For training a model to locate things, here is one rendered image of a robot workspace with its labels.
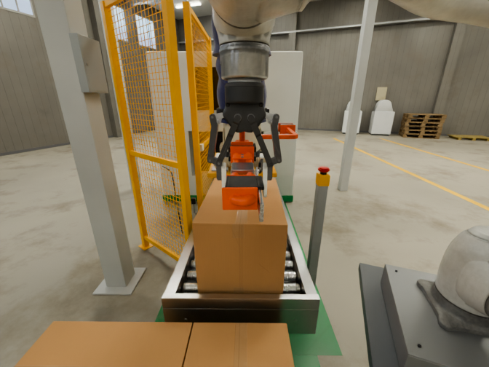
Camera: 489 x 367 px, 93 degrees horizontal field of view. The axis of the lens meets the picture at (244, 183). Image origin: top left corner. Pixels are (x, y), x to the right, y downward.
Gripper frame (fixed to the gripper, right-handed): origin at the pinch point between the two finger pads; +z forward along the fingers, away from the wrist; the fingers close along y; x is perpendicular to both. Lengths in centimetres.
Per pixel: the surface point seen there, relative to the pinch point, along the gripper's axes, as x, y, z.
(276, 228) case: -37, -13, 33
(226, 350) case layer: -13, 7, 72
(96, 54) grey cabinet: -111, 91, -43
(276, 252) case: -37, -13, 45
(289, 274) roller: -54, -24, 71
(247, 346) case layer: -15, -1, 72
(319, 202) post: -87, -47, 44
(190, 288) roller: -44, 28, 72
